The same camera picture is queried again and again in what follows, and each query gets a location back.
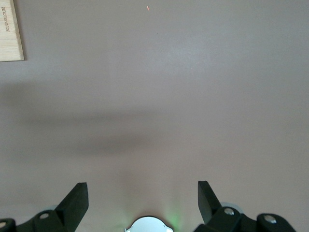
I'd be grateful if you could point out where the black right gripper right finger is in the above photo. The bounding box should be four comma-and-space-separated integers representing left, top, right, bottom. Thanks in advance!
194, 180, 296, 232

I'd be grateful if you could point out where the bamboo cutting board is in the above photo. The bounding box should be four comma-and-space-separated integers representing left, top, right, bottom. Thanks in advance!
0, 0, 26, 63

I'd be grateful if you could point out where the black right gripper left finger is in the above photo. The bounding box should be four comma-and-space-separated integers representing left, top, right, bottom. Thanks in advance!
0, 182, 89, 232

